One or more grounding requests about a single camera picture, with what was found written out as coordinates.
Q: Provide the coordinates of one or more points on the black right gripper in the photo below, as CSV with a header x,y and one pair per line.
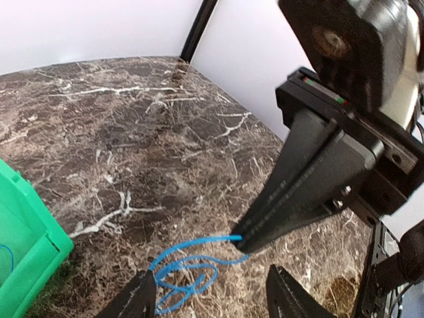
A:
x,y
333,159

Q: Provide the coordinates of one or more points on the black frame post right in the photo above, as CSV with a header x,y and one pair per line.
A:
x,y
197,29

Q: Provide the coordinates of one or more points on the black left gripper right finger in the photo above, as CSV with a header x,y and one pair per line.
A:
x,y
287,298

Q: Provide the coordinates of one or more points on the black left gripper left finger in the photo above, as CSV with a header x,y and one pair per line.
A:
x,y
136,299

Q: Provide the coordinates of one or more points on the green plastic three-compartment bin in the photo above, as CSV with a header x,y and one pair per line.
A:
x,y
33,244

